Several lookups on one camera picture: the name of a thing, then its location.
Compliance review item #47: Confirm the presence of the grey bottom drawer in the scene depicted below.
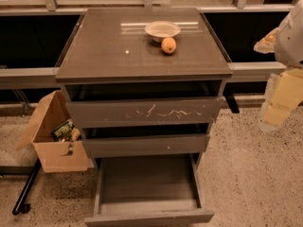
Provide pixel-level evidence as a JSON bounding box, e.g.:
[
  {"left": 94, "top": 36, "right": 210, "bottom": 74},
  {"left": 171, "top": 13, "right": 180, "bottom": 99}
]
[{"left": 84, "top": 154, "right": 214, "bottom": 227}]

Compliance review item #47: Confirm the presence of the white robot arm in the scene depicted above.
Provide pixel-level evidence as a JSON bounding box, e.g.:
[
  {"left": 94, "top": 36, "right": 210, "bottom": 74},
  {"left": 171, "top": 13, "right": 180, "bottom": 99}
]
[{"left": 254, "top": 0, "right": 303, "bottom": 131}]

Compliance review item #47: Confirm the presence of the metal window railing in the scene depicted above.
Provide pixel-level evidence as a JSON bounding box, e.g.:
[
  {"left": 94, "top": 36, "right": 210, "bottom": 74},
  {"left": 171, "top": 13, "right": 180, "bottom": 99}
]
[{"left": 1, "top": 5, "right": 294, "bottom": 89}]

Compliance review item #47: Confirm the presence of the white bowl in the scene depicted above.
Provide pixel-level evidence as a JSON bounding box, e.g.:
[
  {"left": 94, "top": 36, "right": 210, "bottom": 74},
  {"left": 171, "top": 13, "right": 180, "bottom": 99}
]
[{"left": 145, "top": 21, "right": 181, "bottom": 43}]

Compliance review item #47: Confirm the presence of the green snack bag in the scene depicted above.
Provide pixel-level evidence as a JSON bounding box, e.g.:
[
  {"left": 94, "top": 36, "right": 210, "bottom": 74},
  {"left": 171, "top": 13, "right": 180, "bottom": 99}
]
[{"left": 51, "top": 119, "right": 74, "bottom": 142}]

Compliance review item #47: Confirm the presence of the grey drawer cabinet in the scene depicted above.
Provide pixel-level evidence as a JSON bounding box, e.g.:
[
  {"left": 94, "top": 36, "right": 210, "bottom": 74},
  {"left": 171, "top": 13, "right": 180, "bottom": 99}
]
[{"left": 56, "top": 8, "right": 231, "bottom": 167}]

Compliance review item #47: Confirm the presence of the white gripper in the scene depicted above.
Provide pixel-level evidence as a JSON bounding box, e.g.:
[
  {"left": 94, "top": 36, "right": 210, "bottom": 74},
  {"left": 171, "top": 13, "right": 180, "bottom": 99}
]
[{"left": 254, "top": 27, "right": 303, "bottom": 132}]

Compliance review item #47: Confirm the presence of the brown cardboard box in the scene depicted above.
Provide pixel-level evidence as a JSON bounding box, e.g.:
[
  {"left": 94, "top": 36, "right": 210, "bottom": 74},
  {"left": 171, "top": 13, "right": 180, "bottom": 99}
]
[{"left": 16, "top": 91, "right": 89, "bottom": 173}]

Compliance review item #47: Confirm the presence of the black metal floor stand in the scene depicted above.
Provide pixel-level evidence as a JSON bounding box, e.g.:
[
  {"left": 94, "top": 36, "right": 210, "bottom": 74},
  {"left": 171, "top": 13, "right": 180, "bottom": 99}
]
[{"left": 0, "top": 159, "right": 42, "bottom": 216}]

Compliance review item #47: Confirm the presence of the scratched grey top drawer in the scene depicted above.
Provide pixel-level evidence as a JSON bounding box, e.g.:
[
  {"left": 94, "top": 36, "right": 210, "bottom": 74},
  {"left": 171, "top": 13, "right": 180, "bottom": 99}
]
[{"left": 66, "top": 81, "right": 223, "bottom": 128}]

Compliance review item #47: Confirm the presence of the grey middle drawer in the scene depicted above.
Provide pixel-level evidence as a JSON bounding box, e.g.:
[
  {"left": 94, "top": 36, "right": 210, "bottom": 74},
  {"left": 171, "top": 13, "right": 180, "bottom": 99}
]
[{"left": 82, "top": 123, "right": 209, "bottom": 158}]

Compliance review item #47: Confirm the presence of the orange fruit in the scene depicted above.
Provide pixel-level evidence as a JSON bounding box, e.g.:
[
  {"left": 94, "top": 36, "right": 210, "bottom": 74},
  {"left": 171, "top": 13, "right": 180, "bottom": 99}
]
[{"left": 161, "top": 38, "right": 176, "bottom": 54}]

